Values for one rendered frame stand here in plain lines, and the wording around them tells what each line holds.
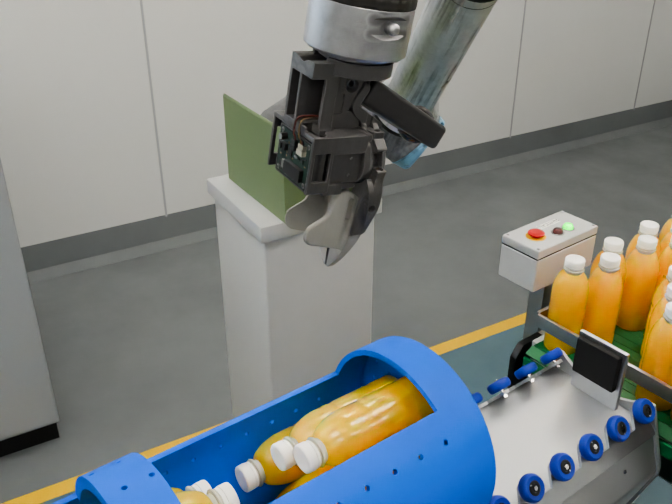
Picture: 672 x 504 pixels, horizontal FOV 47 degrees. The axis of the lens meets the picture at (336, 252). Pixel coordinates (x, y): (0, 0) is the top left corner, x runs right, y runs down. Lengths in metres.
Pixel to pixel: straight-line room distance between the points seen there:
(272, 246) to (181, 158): 2.24
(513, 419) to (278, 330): 0.66
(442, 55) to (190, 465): 0.86
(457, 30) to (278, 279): 0.71
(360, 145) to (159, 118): 3.18
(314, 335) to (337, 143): 1.29
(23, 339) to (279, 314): 1.05
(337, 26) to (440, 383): 0.55
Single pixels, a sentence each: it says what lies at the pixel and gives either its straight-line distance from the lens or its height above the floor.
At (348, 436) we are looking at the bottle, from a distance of 0.99.
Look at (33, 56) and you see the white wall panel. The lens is 3.62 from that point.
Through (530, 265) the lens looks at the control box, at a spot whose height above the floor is 1.06.
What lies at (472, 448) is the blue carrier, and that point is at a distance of 1.03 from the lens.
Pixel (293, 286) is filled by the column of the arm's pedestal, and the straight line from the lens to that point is 1.81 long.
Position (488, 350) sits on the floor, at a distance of 3.22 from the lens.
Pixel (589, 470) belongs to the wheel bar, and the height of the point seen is 0.93.
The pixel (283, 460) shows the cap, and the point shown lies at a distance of 1.05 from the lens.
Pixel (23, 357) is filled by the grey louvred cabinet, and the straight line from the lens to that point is 2.66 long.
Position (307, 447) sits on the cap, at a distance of 0.99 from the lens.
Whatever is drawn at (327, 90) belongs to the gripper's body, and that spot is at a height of 1.67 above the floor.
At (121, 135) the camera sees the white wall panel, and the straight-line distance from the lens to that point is 3.80.
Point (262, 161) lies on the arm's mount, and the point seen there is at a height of 1.21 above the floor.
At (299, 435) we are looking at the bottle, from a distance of 1.06.
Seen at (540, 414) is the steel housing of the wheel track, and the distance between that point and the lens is 1.47.
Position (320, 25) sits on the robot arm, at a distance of 0.65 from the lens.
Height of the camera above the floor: 1.86
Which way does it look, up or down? 29 degrees down
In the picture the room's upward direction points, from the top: straight up
